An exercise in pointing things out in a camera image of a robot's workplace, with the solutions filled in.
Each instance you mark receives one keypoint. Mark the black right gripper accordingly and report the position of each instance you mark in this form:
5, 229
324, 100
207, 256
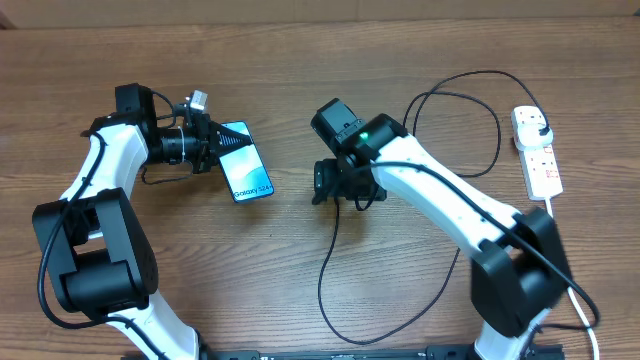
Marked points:
332, 186

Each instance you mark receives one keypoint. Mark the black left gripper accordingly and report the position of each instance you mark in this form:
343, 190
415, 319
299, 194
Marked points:
209, 134

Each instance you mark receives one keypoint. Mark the blue smartphone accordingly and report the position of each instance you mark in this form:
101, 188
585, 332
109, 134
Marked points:
246, 175

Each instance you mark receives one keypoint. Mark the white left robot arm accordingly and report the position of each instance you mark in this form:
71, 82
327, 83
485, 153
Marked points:
97, 265

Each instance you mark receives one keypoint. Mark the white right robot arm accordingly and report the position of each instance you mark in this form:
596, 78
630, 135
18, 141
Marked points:
519, 268

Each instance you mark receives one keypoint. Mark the white charger adapter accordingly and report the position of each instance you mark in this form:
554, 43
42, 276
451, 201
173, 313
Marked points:
529, 136

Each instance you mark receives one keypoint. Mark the white power strip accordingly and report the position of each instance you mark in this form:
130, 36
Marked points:
540, 169

